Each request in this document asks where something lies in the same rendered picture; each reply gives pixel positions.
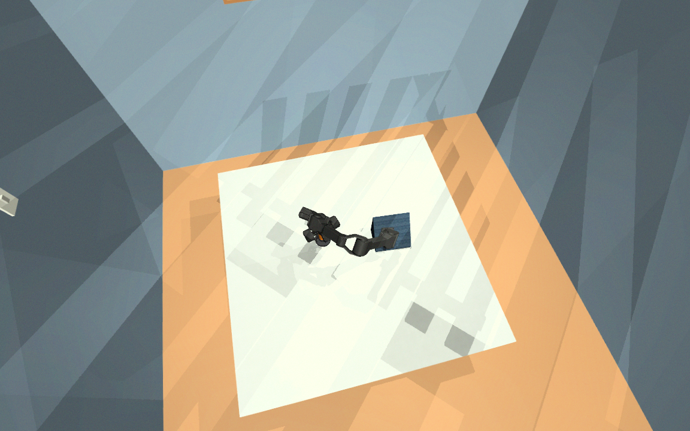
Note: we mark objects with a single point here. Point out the grey round pedestal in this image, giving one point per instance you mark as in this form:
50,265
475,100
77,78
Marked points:
320,242

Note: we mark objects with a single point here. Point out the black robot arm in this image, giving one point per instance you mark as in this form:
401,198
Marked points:
318,222

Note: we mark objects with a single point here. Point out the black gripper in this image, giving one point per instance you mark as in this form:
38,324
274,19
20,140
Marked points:
309,236

